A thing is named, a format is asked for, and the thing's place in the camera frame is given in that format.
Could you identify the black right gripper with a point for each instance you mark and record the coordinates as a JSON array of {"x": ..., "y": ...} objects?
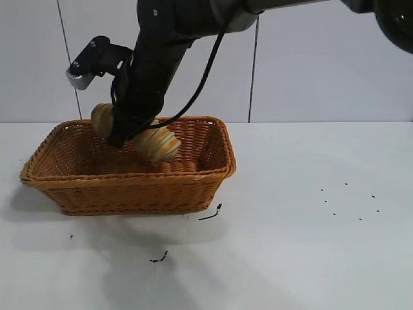
[{"x": 148, "y": 80}]

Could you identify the long striped bread loaf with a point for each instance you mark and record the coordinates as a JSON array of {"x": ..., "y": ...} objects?
[{"x": 158, "y": 145}]

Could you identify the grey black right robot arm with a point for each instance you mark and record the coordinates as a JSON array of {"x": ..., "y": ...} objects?
[{"x": 232, "y": 16}]

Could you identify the brown woven wicker basket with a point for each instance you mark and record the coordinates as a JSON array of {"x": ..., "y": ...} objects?
[{"x": 129, "y": 193}]

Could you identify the silver wrist camera black mount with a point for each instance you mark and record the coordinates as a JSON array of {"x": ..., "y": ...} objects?
[{"x": 93, "y": 61}]

